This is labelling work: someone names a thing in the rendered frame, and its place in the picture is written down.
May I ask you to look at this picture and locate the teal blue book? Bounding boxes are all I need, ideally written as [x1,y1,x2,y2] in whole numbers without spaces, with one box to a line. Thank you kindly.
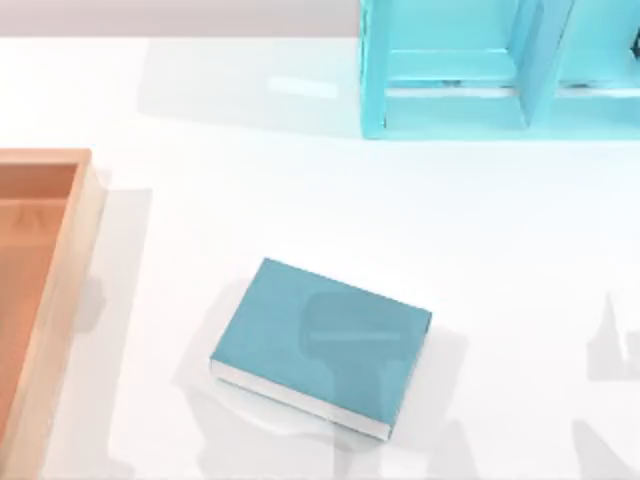
[208,257,434,443]

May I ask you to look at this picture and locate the light blue rack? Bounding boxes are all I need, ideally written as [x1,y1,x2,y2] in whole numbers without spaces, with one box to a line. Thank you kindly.
[358,0,640,141]

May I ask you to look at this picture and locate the shallow salmon-coloured box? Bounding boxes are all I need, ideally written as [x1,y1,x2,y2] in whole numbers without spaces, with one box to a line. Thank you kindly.
[0,147,107,480]

